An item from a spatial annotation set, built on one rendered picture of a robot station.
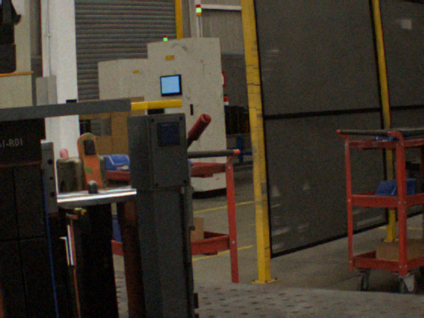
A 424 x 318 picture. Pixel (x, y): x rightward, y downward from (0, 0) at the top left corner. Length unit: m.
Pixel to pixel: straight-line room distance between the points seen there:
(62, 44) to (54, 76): 0.21
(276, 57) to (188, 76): 5.71
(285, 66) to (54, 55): 1.59
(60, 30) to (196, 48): 6.29
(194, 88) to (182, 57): 0.44
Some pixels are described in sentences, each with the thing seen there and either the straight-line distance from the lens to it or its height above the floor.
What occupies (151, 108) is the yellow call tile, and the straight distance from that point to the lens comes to 1.44.
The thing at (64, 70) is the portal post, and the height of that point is 1.42.
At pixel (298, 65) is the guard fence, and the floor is 1.38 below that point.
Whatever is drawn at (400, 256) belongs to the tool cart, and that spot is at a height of 0.27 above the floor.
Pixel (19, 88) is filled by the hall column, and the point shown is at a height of 1.43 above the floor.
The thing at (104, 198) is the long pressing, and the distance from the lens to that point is 1.70.
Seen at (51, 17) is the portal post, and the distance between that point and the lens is 5.80.
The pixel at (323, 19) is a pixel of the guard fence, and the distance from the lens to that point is 6.82.
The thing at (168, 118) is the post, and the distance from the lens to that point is 1.45.
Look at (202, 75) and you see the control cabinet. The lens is 11.99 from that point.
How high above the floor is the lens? 1.15
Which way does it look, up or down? 3 degrees down
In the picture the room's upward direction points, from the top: 4 degrees counter-clockwise
